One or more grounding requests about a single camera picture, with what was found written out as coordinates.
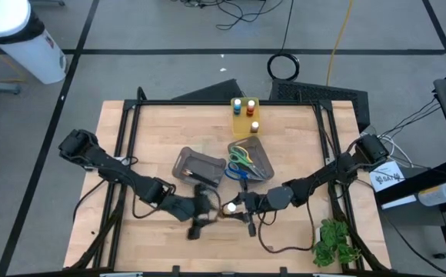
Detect black left base cable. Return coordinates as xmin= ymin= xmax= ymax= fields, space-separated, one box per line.
xmin=72 ymin=179 xmax=108 ymax=223

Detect white trash can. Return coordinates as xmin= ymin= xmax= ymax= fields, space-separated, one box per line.
xmin=0 ymin=0 xmax=68 ymax=85

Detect grey device yellow label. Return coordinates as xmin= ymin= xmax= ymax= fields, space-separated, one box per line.
xmin=417 ymin=182 xmax=446 ymax=208

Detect green handled scissors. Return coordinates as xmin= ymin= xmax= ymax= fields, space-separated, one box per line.
xmin=228 ymin=145 xmax=268 ymax=180

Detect wide grey plastic tray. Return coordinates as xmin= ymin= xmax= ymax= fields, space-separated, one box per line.
xmin=171 ymin=145 xmax=227 ymax=189

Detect coiled black floor cable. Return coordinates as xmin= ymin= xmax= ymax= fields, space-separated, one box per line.
xmin=266 ymin=0 xmax=301 ymax=82

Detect black flat panel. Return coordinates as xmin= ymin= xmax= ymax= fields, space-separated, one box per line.
xmin=171 ymin=78 xmax=245 ymax=102

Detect brown right wrist cable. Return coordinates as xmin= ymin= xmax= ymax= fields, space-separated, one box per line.
xmin=257 ymin=199 xmax=317 ymax=255

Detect black aluminium table frame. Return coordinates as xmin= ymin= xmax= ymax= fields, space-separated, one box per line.
xmin=64 ymin=86 xmax=392 ymax=277

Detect tangled black floor cables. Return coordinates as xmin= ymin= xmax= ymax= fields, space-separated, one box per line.
xmin=168 ymin=0 xmax=285 ymax=31

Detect green artificial plant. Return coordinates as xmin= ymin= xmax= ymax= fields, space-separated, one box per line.
xmin=310 ymin=218 xmax=362 ymax=268

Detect black desk cables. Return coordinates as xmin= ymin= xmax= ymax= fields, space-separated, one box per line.
xmin=376 ymin=95 xmax=442 ymax=139

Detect yellow floor cable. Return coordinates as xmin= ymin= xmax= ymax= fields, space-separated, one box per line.
xmin=325 ymin=0 xmax=354 ymax=86

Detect blue handled scissors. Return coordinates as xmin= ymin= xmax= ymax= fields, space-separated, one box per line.
xmin=224 ymin=161 xmax=267 ymax=182

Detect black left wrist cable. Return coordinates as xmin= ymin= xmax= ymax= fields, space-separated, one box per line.
xmin=131 ymin=183 xmax=178 ymax=219

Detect long black floor cable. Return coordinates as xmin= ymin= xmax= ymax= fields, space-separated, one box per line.
xmin=380 ymin=214 xmax=446 ymax=277

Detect white cable bundle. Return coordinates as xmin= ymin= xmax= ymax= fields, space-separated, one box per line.
xmin=376 ymin=133 xmax=414 ymax=169

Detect white box with print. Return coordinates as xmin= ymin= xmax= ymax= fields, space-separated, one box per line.
xmin=368 ymin=160 xmax=418 ymax=211

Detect narrow grey plastic tray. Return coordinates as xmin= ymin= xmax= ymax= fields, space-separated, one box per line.
xmin=227 ymin=135 xmax=275 ymax=182

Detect yellow plastic bin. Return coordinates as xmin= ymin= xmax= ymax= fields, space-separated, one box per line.
xmin=230 ymin=96 xmax=261 ymax=139

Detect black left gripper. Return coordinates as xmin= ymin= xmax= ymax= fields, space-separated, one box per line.
xmin=168 ymin=183 xmax=222 ymax=242

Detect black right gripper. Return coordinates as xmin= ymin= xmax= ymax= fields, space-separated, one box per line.
xmin=222 ymin=179 xmax=270 ymax=237

